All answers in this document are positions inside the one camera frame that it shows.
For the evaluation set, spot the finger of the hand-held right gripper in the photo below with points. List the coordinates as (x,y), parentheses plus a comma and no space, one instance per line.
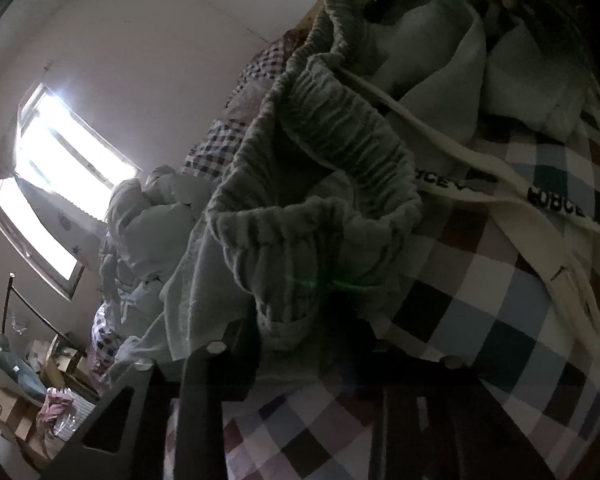
(380,5)

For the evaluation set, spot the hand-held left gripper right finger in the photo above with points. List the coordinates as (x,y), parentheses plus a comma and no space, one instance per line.
(420,410)

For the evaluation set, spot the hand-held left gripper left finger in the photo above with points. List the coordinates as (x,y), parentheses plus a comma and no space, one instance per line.
(205,390)

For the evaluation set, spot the grey-green pants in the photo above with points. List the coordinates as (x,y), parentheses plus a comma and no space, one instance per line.
(320,125)

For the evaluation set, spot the clothes hangers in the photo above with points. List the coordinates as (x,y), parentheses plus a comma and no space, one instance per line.
(20,322)

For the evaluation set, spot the black clothes rack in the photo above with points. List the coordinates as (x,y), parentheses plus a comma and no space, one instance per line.
(10,300)

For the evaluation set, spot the checkered bed sheet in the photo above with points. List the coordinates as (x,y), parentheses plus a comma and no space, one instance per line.
(480,310)

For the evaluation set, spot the white laundry basket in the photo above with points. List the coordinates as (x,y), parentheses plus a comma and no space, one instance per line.
(70,427)

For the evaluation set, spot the pink cloth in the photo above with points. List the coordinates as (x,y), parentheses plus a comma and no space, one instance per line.
(55,402)

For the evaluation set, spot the pale green puffy duvet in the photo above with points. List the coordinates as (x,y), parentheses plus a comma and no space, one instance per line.
(150,225)

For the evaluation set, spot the teal dinosaur plush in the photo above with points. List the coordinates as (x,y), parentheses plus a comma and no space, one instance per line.
(20,375)

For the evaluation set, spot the closed cardboard box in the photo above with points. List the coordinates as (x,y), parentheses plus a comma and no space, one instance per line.
(5,410)

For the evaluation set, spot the checkered patchwork quilt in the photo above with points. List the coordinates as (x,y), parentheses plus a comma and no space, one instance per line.
(215,147)

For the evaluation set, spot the white printed curtain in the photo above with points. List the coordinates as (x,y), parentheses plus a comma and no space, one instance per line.
(65,220)

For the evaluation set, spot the window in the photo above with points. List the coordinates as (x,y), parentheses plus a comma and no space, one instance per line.
(65,150)

